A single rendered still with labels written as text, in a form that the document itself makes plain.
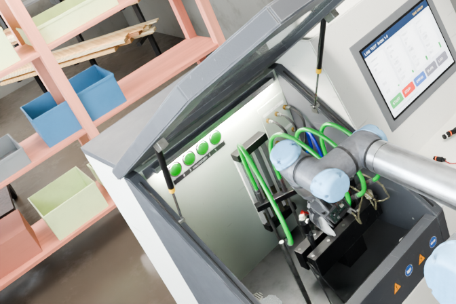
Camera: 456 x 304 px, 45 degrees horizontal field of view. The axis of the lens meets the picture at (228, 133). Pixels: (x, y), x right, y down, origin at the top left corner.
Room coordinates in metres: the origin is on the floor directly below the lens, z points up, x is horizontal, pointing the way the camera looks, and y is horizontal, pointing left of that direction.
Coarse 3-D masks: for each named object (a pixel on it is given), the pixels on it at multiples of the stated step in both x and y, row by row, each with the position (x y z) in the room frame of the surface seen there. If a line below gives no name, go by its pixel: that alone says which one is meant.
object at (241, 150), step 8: (240, 144) 1.46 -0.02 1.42; (240, 152) 1.54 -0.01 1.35; (248, 160) 1.37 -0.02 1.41; (248, 168) 1.58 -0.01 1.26; (256, 168) 1.33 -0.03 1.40; (256, 176) 1.31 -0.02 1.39; (264, 184) 1.29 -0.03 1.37; (256, 192) 1.58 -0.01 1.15; (272, 200) 1.25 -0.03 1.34; (280, 216) 1.22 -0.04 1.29; (288, 232) 1.21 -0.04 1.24; (288, 240) 1.22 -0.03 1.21
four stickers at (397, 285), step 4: (432, 240) 1.31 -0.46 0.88; (436, 240) 1.32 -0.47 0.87; (432, 244) 1.31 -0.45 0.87; (420, 252) 1.28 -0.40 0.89; (420, 256) 1.27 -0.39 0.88; (424, 256) 1.28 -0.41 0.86; (420, 260) 1.27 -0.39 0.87; (408, 268) 1.25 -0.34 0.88; (412, 268) 1.25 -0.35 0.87; (404, 272) 1.24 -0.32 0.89; (408, 272) 1.24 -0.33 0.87; (412, 272) 1.25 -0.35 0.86; (408, 276) 1.24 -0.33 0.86; (396, 280) 1.22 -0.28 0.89; (396, 284) 1.21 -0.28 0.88; (400, 284) 1.22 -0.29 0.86; (392, 288) 1.20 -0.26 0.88; (396, 288) 1.21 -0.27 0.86
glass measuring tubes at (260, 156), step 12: (264, 132) 1.70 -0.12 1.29; (252, 144) 1.66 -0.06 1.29; (264, 144) 1.69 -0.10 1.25; (252, 156) 1.69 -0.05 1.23; (264, 156) 1.71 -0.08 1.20; (240, 168) 1.66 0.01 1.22; (264, 168) 1.68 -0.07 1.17; (276, 180) 1.70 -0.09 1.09; (252, 192) 1.66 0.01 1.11; (264, 192) 1.66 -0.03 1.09; (276, 192) 1.68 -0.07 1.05; (288, 204) 1.69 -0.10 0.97; (264, 216) 1.66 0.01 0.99; (276, 216) 1.66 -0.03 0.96
